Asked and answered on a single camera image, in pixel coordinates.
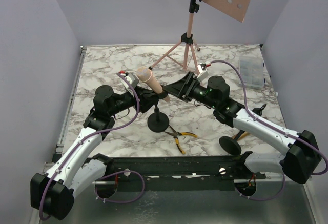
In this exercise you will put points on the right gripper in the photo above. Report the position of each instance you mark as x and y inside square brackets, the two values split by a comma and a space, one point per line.
[186, 87]

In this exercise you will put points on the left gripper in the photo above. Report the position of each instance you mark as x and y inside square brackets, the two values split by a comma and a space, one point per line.
[146, 102]

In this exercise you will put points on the pink toy microphone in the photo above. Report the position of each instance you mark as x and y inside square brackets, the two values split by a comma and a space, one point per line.
[145, 75]

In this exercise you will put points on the black mic stand front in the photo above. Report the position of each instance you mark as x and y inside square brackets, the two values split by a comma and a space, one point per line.
[230, 145]

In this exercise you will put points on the gold toy microphone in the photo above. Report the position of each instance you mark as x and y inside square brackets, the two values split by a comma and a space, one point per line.
[241, 136]

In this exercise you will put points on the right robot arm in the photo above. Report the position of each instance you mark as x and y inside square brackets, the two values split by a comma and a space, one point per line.
[299, 151]

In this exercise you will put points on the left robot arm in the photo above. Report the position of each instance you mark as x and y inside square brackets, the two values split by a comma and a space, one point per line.
[53, 193]

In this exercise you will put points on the clear plastic parts box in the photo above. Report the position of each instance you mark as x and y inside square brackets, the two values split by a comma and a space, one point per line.
[251, 70]

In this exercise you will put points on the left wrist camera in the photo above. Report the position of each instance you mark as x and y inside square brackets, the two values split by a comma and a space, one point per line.
[128, 80]

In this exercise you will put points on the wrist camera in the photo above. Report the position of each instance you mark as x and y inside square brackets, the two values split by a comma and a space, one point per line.
[202, 70]
[128, 80]

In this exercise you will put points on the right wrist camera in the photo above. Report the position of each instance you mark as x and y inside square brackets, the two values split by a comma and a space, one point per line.
[202, 70]

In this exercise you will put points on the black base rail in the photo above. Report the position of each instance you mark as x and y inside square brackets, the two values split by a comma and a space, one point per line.
[183, 173]

